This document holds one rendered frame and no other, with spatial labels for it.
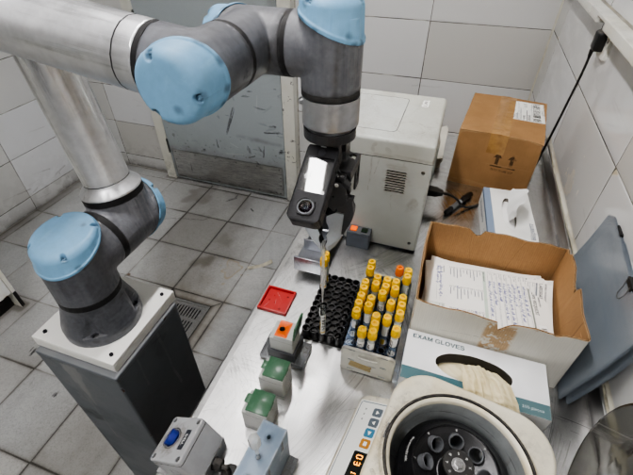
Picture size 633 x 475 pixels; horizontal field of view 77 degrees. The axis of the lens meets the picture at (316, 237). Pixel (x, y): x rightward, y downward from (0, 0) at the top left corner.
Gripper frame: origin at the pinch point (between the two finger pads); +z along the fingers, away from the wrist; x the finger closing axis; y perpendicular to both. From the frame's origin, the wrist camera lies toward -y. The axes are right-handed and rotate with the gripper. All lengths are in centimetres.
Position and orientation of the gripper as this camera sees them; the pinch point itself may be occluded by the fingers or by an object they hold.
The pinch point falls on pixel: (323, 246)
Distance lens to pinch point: 64.7
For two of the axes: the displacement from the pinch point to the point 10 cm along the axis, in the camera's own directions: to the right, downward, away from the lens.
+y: 3.1, -6.2, 7.2
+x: -9.5, -2.0, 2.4
